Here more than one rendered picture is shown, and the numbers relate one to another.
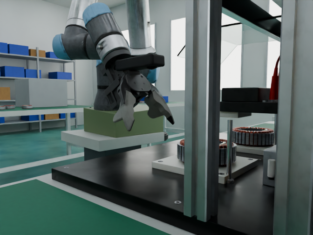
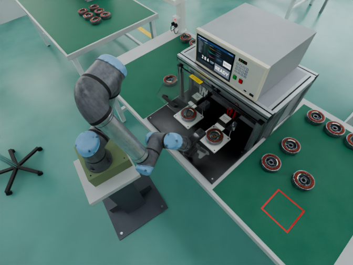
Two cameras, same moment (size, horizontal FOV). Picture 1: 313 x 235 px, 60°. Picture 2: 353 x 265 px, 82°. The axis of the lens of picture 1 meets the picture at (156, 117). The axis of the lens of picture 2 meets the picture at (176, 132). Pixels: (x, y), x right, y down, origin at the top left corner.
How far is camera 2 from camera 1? 130 cm
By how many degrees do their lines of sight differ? 78
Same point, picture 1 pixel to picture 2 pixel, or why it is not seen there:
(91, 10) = (179, 142)
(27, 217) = (241, 183)
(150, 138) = not seen: hidden behind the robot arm
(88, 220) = (242, 170)
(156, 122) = not seen: hidden behind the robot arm
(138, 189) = (233, 158)
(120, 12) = not seen: outside the picture
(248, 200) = (240, 139)
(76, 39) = (155, 158)
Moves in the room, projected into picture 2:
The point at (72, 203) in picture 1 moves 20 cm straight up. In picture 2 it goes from (233, 175) to (240, 160)
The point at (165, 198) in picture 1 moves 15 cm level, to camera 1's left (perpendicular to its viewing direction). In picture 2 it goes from (239, 153) to (239, 176)
